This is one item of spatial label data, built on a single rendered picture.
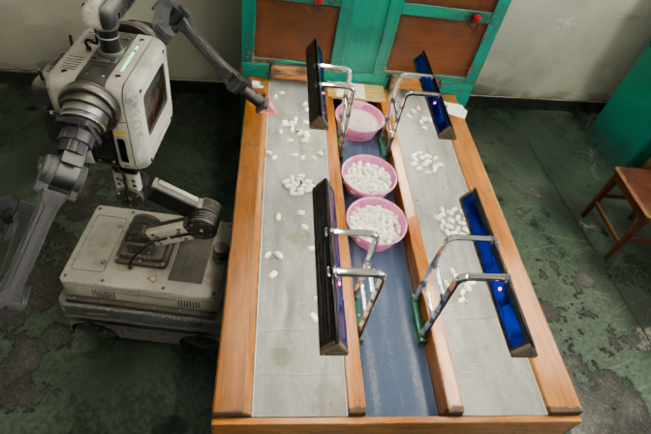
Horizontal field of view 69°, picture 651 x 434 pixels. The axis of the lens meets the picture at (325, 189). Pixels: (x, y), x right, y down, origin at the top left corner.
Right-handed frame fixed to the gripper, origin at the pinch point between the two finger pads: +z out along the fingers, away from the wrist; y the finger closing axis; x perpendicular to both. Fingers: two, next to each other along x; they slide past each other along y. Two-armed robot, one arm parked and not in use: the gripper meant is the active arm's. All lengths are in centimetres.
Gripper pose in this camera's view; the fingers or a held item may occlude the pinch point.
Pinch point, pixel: (274, 113)
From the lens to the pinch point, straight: 232.1
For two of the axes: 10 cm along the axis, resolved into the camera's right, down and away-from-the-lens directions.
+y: -0.5, -7.1, 7.0
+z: 6.7, 5.0, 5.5
